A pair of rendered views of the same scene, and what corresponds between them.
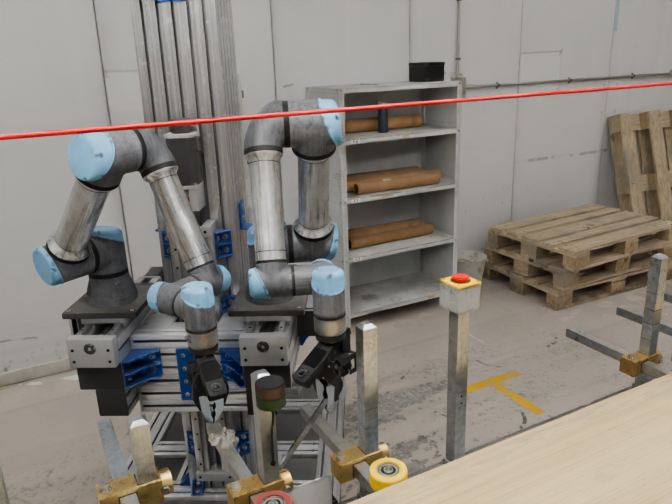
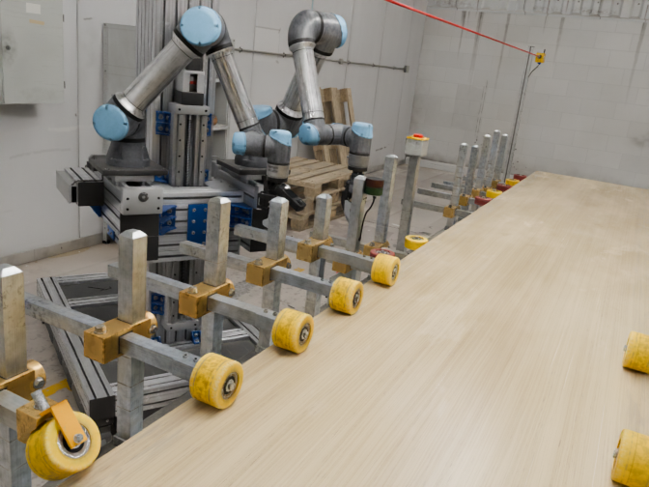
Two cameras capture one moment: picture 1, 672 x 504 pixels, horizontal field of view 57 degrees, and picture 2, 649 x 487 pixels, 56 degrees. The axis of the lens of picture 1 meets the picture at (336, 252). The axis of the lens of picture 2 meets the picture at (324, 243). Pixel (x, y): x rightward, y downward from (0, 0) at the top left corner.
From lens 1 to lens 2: 1.46 m
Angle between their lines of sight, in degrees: 35
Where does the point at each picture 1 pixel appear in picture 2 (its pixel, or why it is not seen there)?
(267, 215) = (315, 87)
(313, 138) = (332, 39)
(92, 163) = (211, 31)
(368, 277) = not seen: hidden behind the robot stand
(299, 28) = not seen: outside the picture
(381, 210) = not seen: hidden behind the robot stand
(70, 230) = (151, 89)
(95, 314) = (134, 171)
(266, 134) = (311, 31)
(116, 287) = (143, 151)
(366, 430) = (384, 226)
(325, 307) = (365, 146)
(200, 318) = (287, 153)
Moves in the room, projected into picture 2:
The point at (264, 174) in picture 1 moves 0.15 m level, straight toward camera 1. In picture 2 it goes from (311, 58) to (340, 61)
